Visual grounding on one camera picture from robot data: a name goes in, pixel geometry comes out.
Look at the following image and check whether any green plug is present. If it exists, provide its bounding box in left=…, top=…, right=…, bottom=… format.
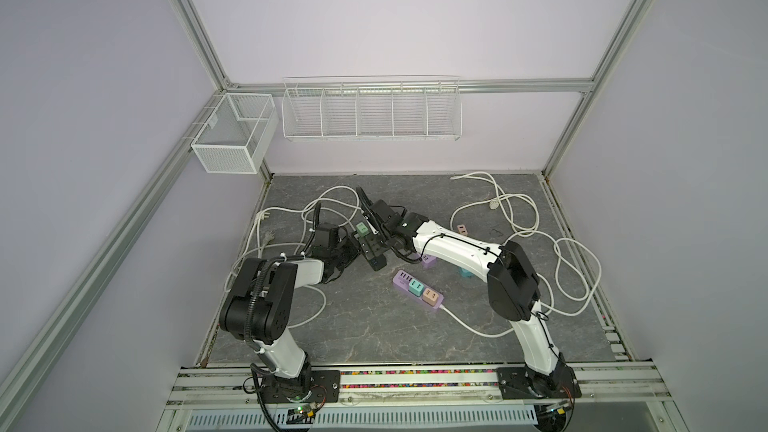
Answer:
left=355, top=222, right=370, bottom=237

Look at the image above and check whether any black power strip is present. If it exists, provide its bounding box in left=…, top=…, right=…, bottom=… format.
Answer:
left=357, top=233, right=387, bottom=271

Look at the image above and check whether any purple power strip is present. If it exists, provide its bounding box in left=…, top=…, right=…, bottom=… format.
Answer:
left=421, top=254, right=438, bottom=269
left=392, top=270, right=444, bottom=310

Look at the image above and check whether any teal plug purple strip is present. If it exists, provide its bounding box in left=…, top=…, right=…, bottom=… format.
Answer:
left=408, top=279, right=425, bottom=297

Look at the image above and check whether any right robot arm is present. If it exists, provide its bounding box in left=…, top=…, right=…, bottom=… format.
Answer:
left=361, top=198, right=567, bottom=387

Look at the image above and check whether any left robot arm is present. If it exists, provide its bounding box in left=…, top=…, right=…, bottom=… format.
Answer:
left=218, top=223, right=361, bottom=380

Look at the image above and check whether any pink plug lower purple strip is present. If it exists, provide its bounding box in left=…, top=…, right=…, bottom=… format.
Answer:
left=421, top=288, right=442, bottom=307

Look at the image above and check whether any small white mesh basket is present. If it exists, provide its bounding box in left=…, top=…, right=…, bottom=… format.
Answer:
left=192, top=93, right=279, bottom=175

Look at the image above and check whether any white cable of lower strip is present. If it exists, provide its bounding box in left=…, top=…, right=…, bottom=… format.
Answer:
left=440, top=302, right=517, bottom=339

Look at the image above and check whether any long white wire basket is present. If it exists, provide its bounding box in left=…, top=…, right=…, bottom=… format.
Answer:
left=282, top=75, right=463, bottom=141

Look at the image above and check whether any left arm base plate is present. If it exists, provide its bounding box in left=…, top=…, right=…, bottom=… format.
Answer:
left=259, top=369, right=341, bottom=404

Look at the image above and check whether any white cables right bundle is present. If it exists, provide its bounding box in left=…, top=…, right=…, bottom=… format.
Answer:
left=449, top=170, right=603, bottom=319

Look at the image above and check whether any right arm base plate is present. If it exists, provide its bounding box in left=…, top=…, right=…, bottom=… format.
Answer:
left=497, top=364, right=582, bottom=399

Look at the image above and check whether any white vented cable duct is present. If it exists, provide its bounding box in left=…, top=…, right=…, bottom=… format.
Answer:
left=182, top=404, right=539, bottom=431

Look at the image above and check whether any aluminium frame rail front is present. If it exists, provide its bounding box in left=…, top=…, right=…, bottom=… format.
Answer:
left=165, top=362, right=672, bottom=410

